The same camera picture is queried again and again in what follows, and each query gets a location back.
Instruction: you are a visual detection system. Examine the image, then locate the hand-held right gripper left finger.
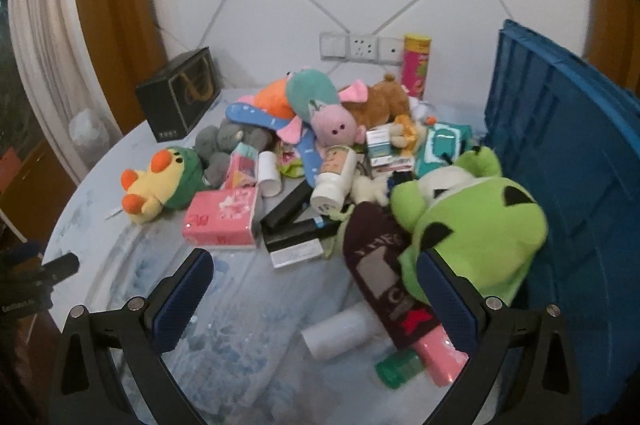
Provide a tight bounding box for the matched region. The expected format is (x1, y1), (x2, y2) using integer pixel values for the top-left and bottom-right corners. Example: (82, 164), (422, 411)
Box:
(49, 248), (215, 425)

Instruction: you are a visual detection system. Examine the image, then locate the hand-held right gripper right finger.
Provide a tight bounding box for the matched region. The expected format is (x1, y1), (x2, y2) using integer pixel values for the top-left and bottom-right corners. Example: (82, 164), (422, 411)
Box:
(416, 249), (585, 425)

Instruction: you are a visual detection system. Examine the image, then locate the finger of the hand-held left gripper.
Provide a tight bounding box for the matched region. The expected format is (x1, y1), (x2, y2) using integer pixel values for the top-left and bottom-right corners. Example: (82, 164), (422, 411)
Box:
(42, 253), (81, 283)

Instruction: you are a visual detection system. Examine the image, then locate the green frog plush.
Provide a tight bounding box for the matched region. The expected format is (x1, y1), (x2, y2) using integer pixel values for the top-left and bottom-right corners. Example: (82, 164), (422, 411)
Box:
(390, 148), (549, 306)

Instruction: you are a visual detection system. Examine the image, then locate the white paper roll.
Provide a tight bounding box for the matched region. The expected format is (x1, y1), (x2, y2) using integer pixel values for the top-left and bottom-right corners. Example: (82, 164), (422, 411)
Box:
(300, 307), (381, 361)

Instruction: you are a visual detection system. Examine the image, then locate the blue plastic crate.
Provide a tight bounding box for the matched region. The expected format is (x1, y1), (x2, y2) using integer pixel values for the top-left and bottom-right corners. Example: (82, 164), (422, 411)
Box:
(482, 19), (640, 406)

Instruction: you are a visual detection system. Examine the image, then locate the pink tissue pack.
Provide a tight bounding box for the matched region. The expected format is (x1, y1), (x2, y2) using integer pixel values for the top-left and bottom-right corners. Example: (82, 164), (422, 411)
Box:
(182, 186), (261, 248)
(410, 325), (471, 387)

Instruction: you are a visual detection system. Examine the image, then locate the green capped jar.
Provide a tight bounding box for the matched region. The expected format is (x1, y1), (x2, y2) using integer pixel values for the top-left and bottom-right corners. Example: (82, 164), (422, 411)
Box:
(375, 347), (426, 388)

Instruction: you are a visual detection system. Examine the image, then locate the low wooden cabinet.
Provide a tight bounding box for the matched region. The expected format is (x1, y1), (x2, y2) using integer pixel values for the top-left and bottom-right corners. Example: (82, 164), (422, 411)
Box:
(0, 140), (76, 246)

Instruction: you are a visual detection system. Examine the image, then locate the yellow duck plush green hood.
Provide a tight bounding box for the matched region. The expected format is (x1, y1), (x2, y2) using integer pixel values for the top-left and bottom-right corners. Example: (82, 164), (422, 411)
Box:
(120, 146), (206, 226)

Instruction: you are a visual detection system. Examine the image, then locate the black slim box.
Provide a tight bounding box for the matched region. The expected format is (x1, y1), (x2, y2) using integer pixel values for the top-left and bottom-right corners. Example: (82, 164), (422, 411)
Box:
(262, 216), (343, 251)
(260, 180), (315, 228)

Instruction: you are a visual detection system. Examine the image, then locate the white plastic bag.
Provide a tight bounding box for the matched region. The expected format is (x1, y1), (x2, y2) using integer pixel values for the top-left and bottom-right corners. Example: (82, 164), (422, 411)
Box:
(69, 108), (123, 168)

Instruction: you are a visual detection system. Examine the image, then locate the white green medicine box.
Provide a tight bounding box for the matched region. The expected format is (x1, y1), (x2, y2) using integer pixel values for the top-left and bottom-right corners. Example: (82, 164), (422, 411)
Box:
(372, 155), (417, 178)
(366, 126), (397, 162)

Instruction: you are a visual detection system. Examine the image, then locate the small colourful tissue pack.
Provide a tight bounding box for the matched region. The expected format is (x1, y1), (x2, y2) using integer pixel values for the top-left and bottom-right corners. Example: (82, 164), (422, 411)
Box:
(223, 142), (262, 191)

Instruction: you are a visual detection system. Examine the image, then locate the teal wet wipes pack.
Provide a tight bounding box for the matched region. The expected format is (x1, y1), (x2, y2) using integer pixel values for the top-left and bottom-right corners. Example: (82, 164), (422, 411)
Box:
(414, 122), (475, 180)

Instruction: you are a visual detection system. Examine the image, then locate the white plastic bottle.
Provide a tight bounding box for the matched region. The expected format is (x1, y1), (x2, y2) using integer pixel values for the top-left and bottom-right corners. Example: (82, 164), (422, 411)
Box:
(257, 151), (282, 197)

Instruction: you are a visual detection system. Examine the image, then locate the white bottle with label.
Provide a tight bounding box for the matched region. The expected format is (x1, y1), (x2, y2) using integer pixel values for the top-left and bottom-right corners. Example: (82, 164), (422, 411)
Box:
(310, 144), (357, 218)

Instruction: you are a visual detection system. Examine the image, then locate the grey plush toy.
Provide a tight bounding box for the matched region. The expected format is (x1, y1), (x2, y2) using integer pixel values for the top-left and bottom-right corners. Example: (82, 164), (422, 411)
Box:
(194, 120), (273, 186)

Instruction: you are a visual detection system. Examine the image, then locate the small yellow plush toy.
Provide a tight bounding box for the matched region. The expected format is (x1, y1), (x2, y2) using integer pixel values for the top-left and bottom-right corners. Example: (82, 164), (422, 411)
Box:
(389, 114), (428, 156)

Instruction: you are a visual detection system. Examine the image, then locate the floral green pink packet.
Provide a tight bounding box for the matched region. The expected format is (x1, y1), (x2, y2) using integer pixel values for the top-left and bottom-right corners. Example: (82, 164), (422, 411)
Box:
(276, 141), (307, 180)

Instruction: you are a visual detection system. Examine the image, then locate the small white duck toy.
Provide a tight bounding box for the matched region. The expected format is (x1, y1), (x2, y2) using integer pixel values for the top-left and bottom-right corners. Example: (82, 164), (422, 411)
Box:
(411, 98), (441, 126)

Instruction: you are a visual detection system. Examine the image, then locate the pink plush toy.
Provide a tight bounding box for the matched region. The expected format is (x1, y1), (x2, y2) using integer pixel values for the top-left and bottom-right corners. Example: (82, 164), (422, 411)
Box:
(277, 80), (371, 148)

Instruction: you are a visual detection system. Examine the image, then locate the brown teddy bear plush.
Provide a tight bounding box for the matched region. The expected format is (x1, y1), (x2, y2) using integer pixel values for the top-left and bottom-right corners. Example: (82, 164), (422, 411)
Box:
(345, 74), (413, 126)

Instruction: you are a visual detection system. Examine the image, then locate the white curtain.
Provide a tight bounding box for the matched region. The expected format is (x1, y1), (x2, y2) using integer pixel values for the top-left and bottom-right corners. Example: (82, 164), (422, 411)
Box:
(7, 0), (126, 166)

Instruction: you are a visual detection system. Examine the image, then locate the pink yellow chip can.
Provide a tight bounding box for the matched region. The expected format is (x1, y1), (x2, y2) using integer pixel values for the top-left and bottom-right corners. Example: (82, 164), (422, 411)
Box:
(401, 34), (433, 100)

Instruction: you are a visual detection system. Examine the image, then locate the black box gold handle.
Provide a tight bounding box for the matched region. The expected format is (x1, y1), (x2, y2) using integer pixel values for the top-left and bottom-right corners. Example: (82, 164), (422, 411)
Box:
(136, 46), (222, 143)

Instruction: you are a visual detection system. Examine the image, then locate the wooden wall frame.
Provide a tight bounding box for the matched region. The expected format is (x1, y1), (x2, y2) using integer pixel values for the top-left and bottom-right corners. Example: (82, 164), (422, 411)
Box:
(70, 0), (168, 141)
(582, 0), (640, 81)

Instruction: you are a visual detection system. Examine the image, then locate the white wall socket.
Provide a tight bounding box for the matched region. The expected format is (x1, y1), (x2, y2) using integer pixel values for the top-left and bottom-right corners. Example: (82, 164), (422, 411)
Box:
(348, 34), (379, 61)

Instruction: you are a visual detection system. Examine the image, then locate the white wall switch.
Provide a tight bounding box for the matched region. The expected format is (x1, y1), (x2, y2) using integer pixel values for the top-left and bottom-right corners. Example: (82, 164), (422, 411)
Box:
(320, 32), (351, 58)

